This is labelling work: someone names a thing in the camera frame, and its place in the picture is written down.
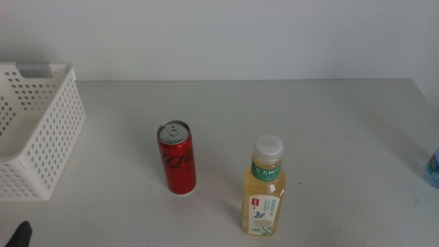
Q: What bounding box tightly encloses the red soda can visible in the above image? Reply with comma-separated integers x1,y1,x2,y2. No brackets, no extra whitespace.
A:
156,119,198,196

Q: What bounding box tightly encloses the yellow tea bottle green label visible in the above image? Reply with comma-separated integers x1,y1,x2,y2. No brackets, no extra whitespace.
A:
241,134,287,237

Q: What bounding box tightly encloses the small clear water bottle blue cap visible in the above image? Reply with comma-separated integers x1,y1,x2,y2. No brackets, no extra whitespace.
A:
424,148,439,189

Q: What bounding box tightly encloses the white perforated plastic basket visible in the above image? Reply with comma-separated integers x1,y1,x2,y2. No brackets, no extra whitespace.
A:
0,61,87,202

